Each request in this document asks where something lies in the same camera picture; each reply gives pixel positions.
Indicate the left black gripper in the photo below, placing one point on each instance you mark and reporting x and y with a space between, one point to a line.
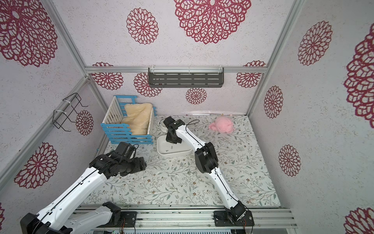
139 162

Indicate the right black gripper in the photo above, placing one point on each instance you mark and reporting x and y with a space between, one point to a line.
171 134

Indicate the white plastic storage box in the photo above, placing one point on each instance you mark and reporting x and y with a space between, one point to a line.
166 149

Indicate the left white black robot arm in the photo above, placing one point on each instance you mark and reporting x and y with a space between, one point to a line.
56 217

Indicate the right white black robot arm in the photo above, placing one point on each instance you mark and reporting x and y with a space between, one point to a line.
206 161

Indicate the white round alarm clock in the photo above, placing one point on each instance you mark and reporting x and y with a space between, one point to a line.
162 127

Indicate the blue white slatted crate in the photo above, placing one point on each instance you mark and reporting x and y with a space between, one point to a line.
117 132

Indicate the cream fluffy cloth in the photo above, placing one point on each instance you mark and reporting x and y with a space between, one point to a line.
138 117

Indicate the pink plush toy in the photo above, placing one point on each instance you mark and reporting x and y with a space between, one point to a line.
223 125

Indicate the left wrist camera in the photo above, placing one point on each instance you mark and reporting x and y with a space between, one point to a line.
126 150

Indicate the aluminium front rail frame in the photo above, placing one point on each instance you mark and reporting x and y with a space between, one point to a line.
202 218

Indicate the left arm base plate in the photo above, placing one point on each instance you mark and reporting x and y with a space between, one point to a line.
125 219

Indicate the grey wall shelf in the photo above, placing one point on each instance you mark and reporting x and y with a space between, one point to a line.
189 79

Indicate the black wire wall rack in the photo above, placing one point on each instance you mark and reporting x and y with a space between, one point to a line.
61 116

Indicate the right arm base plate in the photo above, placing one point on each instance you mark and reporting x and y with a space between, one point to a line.
223 219

